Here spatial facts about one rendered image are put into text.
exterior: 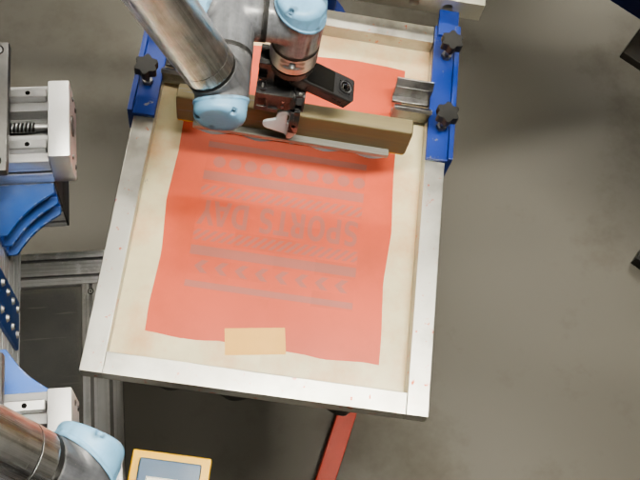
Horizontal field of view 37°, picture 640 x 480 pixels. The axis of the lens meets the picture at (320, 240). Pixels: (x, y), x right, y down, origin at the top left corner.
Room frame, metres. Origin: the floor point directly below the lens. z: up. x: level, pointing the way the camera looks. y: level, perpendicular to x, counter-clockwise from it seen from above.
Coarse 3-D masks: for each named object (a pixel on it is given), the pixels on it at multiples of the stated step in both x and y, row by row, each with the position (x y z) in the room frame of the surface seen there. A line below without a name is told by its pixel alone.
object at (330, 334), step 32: (352, 64) 1.08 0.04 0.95; (384, 96) 1.02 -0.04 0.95; (352, 160) 0.87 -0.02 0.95; (384, 160) 0.89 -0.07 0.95; (384, 192) 0.82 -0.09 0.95; (384, 224) 0.76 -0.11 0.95; (384, 256) 0.70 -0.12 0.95; (288, 320) 0.53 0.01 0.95; (320, 320) 0.54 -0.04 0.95; (352, 320) 0.56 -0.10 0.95; (320, 352) 0.49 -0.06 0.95; (352, 352) 0.50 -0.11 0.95
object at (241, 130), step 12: (228, 132) 0.78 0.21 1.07; (240, 132) 0.79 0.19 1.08; (252, 132) 0.79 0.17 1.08; (264, 132) 0.80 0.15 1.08; (276, 132) 0.81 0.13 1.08; (300, 144) 0.80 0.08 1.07; (312, 144) 0.81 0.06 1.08; (324, 144) 0.81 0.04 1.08; (336, 144) 0.82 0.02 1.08; (348, 144) 0.83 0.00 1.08; (384, 156) 0.83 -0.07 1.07
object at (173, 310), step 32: (256, 64) 1.01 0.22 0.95; (192, 128) 0.83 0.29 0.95; (192, 160) 0.77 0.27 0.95; (192, 192) 0.71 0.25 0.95; (192, 224) 0.65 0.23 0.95; (160, 256) 0.57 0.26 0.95; (160, 288) 0.51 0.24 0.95; (160, 320) 0.46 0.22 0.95; (192, 320) 0.47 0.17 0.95; (224, 320) 0.49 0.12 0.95; (256, 320) 0.51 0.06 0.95
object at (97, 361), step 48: (432, 48) 1.15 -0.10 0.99; (144, 144) 0.75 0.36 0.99; (432, 192) 0.83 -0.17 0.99; (432, 240) 0.74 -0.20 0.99; (96, 288) 0.47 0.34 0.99; (432, 288) 0.65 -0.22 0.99; (96, 336) 0.39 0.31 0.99; (432, 336) 0.56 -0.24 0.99; (192, 384) 0.36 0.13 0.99; (240, 384) 0.38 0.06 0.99; (288, 384) 0.41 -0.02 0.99; (336, 384) 0.43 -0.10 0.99
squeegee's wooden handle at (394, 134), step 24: (192, 96) 0.79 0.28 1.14; (192, 120) 0.79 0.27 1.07; (312, 120) 0.82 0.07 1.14; (336, 120) 0.83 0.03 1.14; (360, 120) 0.84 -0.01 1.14; (384, 120) 0.86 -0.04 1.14; (408, 120) 0.87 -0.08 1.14; (360, 144) 0.83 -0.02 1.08; (384, 144) 0.84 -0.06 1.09; (408, 144) 0.85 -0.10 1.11
